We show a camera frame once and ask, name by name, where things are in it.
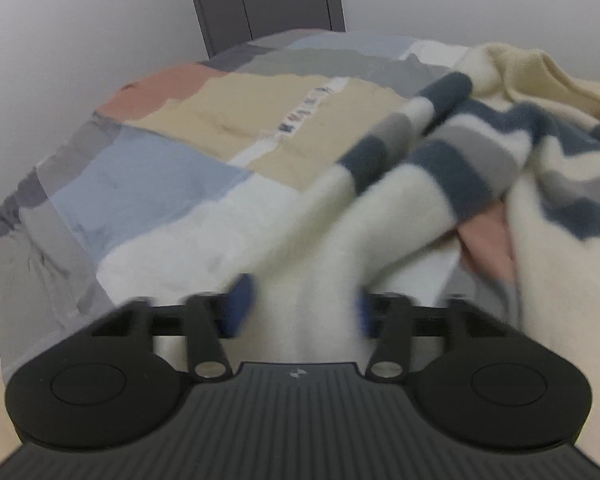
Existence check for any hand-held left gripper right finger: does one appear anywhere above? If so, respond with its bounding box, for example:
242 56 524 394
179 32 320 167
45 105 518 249
355 287 512 381

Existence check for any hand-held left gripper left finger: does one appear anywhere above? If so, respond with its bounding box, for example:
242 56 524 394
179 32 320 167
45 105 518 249
87 274 259 381

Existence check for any cream sweater with blue stripes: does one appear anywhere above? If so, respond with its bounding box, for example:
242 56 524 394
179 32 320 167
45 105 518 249
230 42 600 471

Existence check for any patchwork bed cover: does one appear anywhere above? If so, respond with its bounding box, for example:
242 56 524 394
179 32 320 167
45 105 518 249
0 30 526 466

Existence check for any grey padded headboard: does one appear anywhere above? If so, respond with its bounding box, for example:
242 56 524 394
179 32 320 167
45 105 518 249
182 0 347 59

